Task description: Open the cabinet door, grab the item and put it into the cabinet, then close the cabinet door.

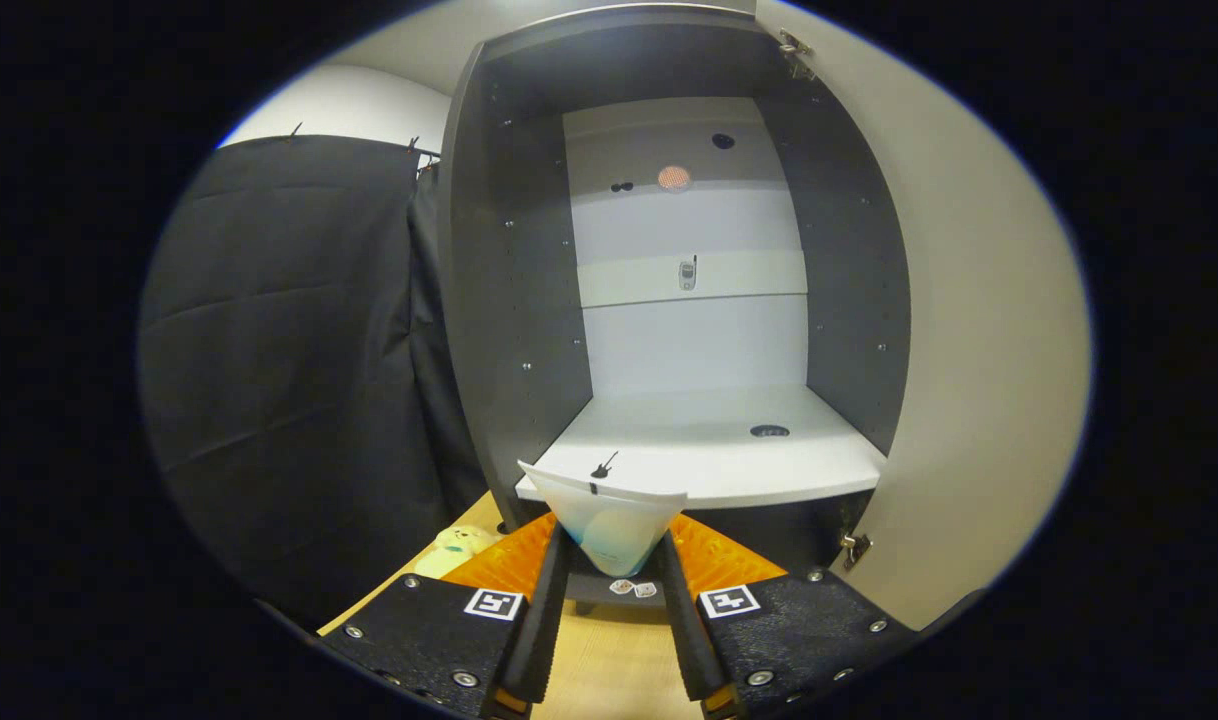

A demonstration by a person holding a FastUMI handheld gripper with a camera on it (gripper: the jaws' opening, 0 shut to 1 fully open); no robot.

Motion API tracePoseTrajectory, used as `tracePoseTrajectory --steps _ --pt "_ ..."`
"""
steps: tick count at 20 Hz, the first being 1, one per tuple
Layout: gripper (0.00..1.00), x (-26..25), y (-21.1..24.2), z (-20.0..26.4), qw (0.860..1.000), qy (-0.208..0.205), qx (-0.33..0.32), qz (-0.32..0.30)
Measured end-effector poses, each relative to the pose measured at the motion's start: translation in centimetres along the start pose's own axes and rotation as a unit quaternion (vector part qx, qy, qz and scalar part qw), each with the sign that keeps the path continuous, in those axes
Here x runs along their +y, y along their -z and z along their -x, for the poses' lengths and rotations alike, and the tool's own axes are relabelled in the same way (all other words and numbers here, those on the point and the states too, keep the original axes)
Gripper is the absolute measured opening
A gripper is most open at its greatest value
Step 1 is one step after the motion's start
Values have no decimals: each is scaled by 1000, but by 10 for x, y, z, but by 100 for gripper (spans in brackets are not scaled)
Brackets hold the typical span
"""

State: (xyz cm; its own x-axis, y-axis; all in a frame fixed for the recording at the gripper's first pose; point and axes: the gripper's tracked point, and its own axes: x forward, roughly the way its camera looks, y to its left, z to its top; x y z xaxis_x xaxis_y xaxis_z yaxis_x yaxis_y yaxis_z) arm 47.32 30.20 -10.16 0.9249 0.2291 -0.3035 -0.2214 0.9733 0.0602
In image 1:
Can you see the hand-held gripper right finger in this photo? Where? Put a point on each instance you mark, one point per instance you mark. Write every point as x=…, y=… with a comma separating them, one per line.
x=681, y=640

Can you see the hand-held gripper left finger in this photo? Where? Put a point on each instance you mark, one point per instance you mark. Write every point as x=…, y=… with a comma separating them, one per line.
x=544, y=640

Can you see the yellow plush toy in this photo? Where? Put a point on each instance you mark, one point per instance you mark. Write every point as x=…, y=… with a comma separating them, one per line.
x=454, y=550

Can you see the white cabinet shelf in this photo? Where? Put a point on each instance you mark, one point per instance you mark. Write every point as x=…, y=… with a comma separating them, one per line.
x=709, y=450

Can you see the metal door hinge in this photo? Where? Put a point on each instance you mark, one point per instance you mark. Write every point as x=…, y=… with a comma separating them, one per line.
x=855, y=550
x=797, y=52

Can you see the dark grey cabinet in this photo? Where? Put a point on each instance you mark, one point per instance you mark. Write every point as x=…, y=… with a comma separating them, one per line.
x=514, y=300

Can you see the black backdrop cloth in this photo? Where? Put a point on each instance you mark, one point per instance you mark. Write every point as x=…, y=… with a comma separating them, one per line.
x=289, y=380

